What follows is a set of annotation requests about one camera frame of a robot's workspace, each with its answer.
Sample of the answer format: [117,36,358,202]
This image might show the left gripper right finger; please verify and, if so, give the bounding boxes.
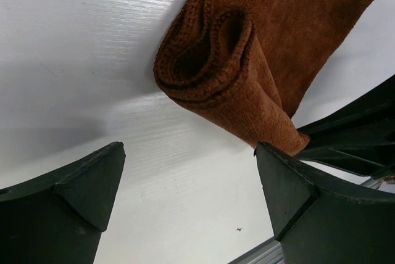
[255,142,394,263]

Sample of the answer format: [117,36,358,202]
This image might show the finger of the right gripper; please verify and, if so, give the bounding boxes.
[296,77,394,179]

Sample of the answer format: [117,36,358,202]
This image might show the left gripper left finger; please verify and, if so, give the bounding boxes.
[1,142,126,264]

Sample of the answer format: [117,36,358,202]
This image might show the brown microfiber towel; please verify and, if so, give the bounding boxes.
[153,0,374,155]

